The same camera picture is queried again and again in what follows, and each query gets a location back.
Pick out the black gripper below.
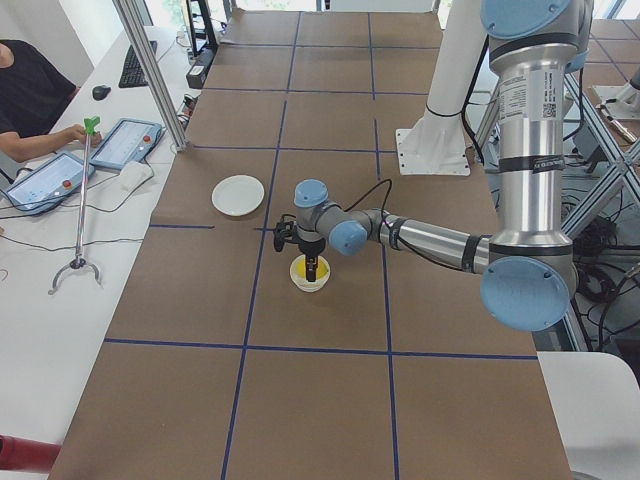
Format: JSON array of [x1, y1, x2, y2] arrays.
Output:
[[298, 238, 325, 283]]

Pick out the yellow lemon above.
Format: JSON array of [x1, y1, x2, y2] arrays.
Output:
[[295, 257, 306, 279]]

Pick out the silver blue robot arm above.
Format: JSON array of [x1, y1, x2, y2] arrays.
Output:
[[274, 1, 593, 332]]

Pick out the white yellow bowl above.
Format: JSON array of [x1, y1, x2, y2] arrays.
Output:
[[289, 255, 331, 293]]

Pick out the white plate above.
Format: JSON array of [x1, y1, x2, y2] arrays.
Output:
[[211, 174, 265, 217]]

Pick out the brown paper table cover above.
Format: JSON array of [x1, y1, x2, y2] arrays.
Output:
[[52, 12, 570, 479]]

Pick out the white cloth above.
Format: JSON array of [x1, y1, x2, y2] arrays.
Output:
[[118, 162, 153, 192]]

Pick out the black box device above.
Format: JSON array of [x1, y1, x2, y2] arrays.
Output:
[[186, 49, 215, 89]]

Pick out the blue teach pendant far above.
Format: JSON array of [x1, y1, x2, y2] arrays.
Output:
[[90, 118, 163, 171]]

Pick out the blue teach pendant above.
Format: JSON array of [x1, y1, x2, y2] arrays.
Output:
[[2, 151, 84, 215], [90, 118, 163, 171]]

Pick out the black keyboard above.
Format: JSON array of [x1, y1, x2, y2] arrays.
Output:
[[118, 45, 148, 89]]

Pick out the blue teach pendant near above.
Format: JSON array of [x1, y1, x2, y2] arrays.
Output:
[[2, 151, 84, 215]]

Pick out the black computer mouse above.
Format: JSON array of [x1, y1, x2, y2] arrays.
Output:
[[92, 85, 111, 101]]

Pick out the white chair corner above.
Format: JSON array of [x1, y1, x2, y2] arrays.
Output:
[[537, 351, 639, 479]]

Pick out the person in black shirt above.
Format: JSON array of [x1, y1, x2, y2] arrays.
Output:
[[1, 39, 88, 163]]

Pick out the red cylinder object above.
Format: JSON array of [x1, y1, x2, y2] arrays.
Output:
[[0, 435, 61, 474]]

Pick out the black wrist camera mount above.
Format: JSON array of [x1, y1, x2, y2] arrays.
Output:
[[273, 213, 299, 252]]

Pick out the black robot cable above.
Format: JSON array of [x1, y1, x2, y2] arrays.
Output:
[[344, 178, 476, 274]]

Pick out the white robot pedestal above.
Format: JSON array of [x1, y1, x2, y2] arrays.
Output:
[[396, 0, 487, 176]]

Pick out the aluminium frame post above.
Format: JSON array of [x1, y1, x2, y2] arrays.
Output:
[[113, 0, 187, 152]]

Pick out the reacher grabber tool green handle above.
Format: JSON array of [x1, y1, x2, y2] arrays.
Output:
[[48, 116, 101, 295]]

